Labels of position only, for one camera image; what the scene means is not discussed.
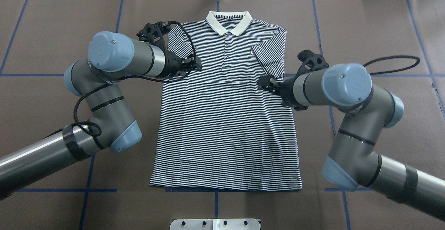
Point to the navy white striped polo shirt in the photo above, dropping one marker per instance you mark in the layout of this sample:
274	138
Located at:
217	129

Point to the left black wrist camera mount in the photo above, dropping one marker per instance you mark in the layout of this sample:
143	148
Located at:
154	33

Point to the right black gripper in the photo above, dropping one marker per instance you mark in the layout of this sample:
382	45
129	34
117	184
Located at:
287	88

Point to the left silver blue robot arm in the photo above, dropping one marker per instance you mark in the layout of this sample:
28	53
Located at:
112	57

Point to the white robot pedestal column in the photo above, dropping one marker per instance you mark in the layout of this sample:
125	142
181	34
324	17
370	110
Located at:
216	224

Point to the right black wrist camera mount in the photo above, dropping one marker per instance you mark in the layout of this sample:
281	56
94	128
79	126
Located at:
310	62

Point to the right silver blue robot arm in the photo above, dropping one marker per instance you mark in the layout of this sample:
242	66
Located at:
368	109

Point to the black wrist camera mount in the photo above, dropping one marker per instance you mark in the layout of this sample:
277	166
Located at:
310	62
154	33

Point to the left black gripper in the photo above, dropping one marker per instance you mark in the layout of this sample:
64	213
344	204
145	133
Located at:
172	64

